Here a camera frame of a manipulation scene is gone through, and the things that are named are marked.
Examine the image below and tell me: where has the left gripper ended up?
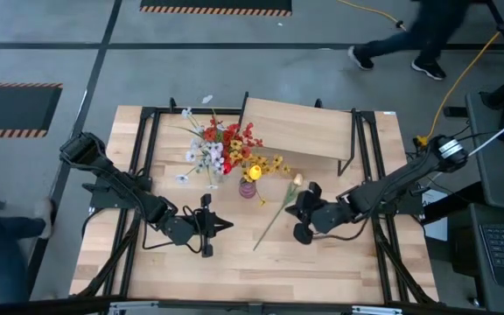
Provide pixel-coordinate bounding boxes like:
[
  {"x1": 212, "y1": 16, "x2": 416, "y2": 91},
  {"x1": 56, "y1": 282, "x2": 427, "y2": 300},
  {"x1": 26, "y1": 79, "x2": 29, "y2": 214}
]
[{"x1": 180, "y1": 193, "x2": 235, "y2": 258}]

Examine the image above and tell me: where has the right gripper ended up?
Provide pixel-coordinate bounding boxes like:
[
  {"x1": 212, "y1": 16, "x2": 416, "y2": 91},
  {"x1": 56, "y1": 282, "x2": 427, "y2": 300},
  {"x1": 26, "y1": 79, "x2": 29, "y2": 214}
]
[{"x1": 284, "y1": 181, "x2": 324, "y2": 246}]

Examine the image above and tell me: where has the cream tulip stem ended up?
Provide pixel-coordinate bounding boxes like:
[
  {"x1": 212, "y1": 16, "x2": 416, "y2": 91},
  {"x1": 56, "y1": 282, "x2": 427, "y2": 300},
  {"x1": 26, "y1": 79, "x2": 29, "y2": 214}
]
[{"x1": 252, "y1": 172, "x2": 305, "y2": 252}]

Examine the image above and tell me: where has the purple ribbed glass vase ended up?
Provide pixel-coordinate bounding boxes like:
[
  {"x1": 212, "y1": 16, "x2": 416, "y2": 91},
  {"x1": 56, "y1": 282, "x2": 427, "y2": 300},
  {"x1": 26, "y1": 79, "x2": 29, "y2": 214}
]
[{"x1": 238, "y1": 177, "x2": 258, "y2": 200}]

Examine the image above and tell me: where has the white flower bunch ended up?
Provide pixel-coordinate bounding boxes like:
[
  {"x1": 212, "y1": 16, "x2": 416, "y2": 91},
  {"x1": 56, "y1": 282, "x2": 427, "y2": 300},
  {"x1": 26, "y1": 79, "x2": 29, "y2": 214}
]
[{"x1": 174, "y1": 94, "x2": 227, "y2": 190}]

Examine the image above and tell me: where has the red flower bunch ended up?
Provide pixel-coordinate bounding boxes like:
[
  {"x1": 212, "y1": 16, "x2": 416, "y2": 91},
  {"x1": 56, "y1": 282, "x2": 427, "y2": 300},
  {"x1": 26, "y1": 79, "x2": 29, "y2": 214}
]
[{"x1": 202, "y1": 115, "x2": 264, "y2": 176}]

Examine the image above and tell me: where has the wooden shelf with black legs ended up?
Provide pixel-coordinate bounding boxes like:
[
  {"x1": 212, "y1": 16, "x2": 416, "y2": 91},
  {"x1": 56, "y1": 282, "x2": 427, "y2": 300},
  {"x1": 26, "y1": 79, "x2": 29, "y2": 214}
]
[{"x1": 239, "y1": 96, "x2": 358, "y2": 177}]

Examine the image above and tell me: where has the silver aluminium bar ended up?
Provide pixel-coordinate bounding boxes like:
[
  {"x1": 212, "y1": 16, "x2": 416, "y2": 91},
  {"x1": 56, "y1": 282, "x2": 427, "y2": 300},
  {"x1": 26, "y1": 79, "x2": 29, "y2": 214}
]
[
  {"x1": 351, "y1": 304, "x2": 404, "y2": 315},
  {"x1": 108, "y1": 300, "x2": 159, "y2": 314}
]

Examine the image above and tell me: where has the white paper sheet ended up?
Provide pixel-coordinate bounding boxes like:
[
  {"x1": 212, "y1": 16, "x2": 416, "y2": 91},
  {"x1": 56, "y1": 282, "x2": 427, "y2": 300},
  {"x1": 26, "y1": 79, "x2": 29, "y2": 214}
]
[{"x1": 422, "y1": 188, "x2": 449, "y2": 241}]

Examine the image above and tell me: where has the dark grey desk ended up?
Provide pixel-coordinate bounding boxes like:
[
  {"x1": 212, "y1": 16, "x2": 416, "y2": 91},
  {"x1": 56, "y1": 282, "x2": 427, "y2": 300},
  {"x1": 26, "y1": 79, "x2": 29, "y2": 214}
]
[
  {"x1": 465, "y1": 91, "x2": 504, "y2": 214},
  {"x1": 446, "y1": 203, "x2": 504, "y2": 315}
]

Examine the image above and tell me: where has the white rod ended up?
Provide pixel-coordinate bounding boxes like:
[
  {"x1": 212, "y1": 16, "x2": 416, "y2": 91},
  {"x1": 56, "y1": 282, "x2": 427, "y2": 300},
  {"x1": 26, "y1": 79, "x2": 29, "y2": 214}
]
[{"x1": 468, "y1": 108, "x2": 504, "y2": 158}]

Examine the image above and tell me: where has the person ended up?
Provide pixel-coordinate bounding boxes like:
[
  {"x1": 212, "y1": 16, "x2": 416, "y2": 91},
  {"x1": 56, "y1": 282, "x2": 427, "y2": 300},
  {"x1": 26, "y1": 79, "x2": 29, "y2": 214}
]
[
  {"x1": 346, "y1": 0, "x2": 472, "y2": 82},
  {"x1": 0, "y1": 196, "x2": 59, "y2": 304}
]

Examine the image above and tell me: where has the black hazard-striped floor mat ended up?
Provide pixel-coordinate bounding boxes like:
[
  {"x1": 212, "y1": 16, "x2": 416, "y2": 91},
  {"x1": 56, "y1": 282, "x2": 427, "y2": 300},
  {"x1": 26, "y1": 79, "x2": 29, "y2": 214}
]
[
  {"x1": 0, "y1": 81, "x2": 64, "y2": 139},
  {"x1": 139, "y1": 0, "x2": 293, "y2": 18}
]

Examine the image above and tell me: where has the black floor stand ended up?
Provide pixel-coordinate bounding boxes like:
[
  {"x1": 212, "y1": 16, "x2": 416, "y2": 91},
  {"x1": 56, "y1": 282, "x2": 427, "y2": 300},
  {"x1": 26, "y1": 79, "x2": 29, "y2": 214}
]
[{"x1": 443, "y1": 0, "x2": 504, "y2": 118}]

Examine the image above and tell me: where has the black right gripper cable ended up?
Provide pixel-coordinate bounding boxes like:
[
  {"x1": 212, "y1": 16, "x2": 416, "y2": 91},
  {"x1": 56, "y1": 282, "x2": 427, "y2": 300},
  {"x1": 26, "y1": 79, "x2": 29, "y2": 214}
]
[{"x1": 311, "y1": 213, "x2": 371, "y2": 242}]

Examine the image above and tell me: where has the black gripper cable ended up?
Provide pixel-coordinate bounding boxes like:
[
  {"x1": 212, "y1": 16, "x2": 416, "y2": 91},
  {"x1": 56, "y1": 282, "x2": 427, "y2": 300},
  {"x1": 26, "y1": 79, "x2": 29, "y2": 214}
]
[
  {"x1": 311, "y1": 213, "x2": 371, "y2": 242},
  {"x1": 140, "y1": 205, "x2": 205, "y2": 256}
]

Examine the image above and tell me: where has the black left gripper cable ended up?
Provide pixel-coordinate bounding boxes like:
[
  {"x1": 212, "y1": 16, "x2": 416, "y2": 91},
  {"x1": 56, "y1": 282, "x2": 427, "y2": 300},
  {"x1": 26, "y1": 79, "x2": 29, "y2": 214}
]
[{"x1": 140, "y1": 205, "x2": 205, "y2": 256}]

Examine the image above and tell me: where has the black table rig frame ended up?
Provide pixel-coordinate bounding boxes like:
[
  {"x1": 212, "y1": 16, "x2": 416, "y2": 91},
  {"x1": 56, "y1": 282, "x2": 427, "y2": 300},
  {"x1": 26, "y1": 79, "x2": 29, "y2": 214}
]
[{"x1": 70, "y1": 90, "x2": 439, "y2": 315}]

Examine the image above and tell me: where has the yellow cable with black connector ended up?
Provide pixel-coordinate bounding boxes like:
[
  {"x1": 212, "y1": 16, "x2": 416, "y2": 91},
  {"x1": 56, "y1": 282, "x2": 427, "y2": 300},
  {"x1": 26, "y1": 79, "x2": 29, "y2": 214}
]
[{"x1": 337, "y1": 0, "x2": 409, "y2": 32}]

